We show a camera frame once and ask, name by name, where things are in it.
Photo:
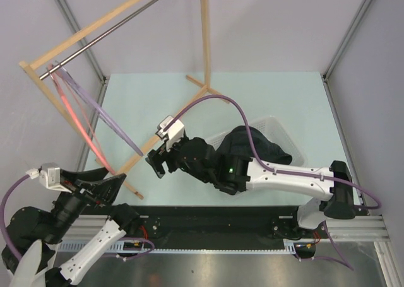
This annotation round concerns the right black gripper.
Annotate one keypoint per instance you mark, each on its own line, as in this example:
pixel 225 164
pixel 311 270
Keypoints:
pixel 155 161

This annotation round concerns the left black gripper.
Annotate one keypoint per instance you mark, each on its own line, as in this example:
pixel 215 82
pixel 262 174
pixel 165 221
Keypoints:
pixel 105 190

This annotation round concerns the pink plastic hanger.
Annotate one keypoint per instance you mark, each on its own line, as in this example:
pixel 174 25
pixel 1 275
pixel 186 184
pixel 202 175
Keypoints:
pixel 82 122

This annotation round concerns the lilac plastic hanger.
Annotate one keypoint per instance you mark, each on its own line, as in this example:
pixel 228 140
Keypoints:
pixel 89 100

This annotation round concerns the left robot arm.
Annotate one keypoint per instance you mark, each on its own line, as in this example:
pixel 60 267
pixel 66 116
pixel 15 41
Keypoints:
pixel 30 224

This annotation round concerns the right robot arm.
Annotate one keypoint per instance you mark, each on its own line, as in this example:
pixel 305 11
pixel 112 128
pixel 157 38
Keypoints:
pixel 329 187

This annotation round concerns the metal hanging rod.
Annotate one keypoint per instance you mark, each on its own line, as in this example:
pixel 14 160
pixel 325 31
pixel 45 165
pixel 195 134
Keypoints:
pixel 81 34

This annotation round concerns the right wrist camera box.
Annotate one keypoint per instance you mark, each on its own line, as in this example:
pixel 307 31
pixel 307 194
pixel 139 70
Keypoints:
pixel 172 134

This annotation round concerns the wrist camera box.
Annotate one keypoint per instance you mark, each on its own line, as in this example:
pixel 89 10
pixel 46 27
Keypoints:
pixel 49 175
pixel 172 134

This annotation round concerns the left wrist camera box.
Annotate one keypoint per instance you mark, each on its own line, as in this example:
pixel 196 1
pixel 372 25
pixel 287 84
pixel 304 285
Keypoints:
pixel 49 175

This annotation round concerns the white cable duct strip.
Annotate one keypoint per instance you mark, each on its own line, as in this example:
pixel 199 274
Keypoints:
pixel 130 247

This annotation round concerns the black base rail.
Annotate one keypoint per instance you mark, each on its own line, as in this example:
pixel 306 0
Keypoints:
pixel 221 228

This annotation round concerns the wooden clothes rack frame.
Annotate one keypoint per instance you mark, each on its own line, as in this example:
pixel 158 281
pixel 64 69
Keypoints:
pixel 123 49

